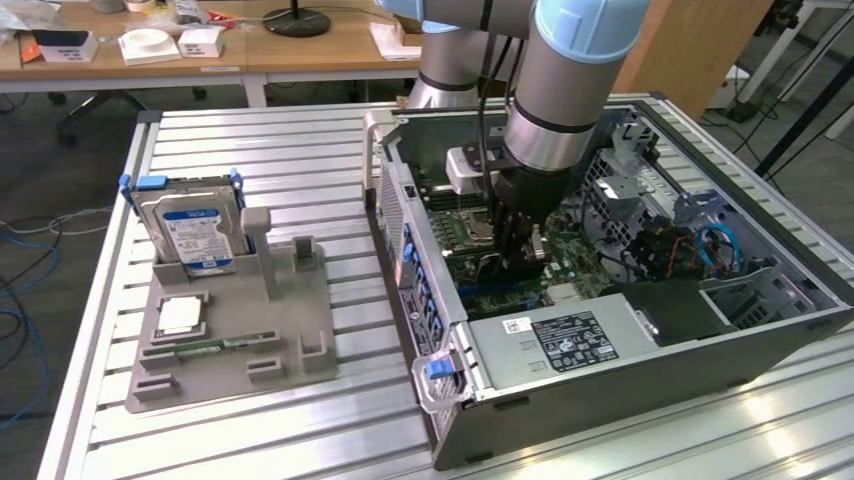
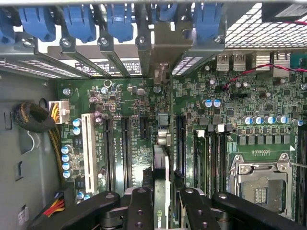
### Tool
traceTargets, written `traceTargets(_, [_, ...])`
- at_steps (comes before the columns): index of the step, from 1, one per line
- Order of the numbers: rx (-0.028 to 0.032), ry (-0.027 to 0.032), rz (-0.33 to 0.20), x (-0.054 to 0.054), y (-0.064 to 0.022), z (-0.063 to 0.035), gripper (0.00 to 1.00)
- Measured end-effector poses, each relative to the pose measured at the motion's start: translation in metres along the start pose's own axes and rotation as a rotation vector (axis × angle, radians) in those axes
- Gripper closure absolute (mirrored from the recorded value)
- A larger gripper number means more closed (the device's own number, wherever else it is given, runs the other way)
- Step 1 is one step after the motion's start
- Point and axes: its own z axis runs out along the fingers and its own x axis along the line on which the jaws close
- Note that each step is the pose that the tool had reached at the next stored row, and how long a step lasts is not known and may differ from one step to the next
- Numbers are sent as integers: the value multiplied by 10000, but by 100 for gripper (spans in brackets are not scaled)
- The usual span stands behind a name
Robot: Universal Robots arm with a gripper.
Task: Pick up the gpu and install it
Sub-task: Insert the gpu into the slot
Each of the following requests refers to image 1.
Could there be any grey power supply unit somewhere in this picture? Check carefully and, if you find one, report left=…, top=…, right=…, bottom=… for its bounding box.
left=466, top=293, right=662, bottom=392

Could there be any white paper booklet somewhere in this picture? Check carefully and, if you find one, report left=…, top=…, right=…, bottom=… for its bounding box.
left=368, top=22, right=425, bottom=62

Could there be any wooden desk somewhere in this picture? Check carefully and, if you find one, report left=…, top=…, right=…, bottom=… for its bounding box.
left=0, top=0, right=428, bottom=109

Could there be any grey open PC case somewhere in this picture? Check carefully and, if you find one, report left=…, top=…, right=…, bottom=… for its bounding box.
left=359, top=91, right=843, bottom=471

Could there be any white round dish box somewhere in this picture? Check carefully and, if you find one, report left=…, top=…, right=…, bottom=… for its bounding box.
left=117, top=27, right=184, bottom=67

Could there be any brown cardboard box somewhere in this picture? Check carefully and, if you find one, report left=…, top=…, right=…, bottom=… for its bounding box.
left=391, top=12, right=428, bottom=35

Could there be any hard disk with blue rails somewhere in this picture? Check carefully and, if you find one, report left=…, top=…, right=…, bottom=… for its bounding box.
left=117, top=167, right=249, bottom=279

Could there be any white floor cable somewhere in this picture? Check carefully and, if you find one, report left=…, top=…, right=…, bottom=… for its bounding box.
left=2, top=207, right=112, bottom=237

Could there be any grey plastic parts rack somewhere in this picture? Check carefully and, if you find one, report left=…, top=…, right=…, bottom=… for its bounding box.
left=124, top=207, right=340, bottom=415

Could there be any blue expansion slot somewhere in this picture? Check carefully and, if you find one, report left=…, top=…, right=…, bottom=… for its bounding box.
left=456, top=282, right=519, bottom=297

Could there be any blue wire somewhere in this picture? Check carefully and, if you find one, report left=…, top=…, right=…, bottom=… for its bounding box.
left=692, top=223, right=747, bottom=276

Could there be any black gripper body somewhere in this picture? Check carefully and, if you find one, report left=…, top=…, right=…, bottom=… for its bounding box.
left=491, top=167, right=570, bottom=229

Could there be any black office chair base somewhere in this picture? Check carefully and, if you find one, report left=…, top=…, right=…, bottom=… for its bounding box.
left=53, top=91, right=149, bottom=147

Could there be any green motherboard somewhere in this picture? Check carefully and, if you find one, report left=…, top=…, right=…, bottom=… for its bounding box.
left=411, top=164, right=632, bottom=322

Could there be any black slanted stand leg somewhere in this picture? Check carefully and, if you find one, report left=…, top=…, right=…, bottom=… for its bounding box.
left=752, top=0, right=854, bottom=179

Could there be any black round lamp base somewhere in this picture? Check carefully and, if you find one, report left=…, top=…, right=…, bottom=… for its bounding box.
left=260, top=0, right=333, bottom=38

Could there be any wooden cabinet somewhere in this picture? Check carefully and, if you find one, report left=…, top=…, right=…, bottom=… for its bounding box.
left=603, top=0, right=779, bottom=120

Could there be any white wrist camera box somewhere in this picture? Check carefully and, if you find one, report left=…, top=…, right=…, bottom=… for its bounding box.
left=444, top=143, right=500, bottom=197

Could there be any metal CPU socket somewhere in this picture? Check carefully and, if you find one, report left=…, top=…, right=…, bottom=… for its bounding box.
left=462, top=206, right=499, bottom=247

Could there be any perforated metal disk bay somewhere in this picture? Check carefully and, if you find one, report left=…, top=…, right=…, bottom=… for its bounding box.
left=583, top=119, right=679, bottom=246

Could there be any clear plastic bag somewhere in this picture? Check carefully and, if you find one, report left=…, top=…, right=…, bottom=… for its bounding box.
left=0, top=0, right=65, bottom=44

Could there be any silver chipset heatsink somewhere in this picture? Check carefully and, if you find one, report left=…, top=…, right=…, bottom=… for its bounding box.
left=542, top=283, right=590, bottom=305

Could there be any green loose RAM stick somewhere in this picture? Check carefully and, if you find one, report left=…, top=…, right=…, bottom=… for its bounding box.
left=143, top=335, right=279, bottom=359

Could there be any black camera cable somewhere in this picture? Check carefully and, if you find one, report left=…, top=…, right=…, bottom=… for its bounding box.
left=474, top=32, right=528, bottom=236

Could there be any silver CPU chip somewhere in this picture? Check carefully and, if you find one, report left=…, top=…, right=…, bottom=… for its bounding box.
left=156, top=297, right=205, bottom=336

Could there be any blue floor cable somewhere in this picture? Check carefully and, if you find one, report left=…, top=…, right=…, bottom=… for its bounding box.
left=0, top=219, right=65, bottom=432

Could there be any white box with black lid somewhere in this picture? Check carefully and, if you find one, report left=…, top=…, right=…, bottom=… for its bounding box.
left=31, top=28, right=101, bottom=65

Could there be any small white carton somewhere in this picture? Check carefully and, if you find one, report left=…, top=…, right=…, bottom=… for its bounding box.
left=175, top=25, right=227, bottom=60

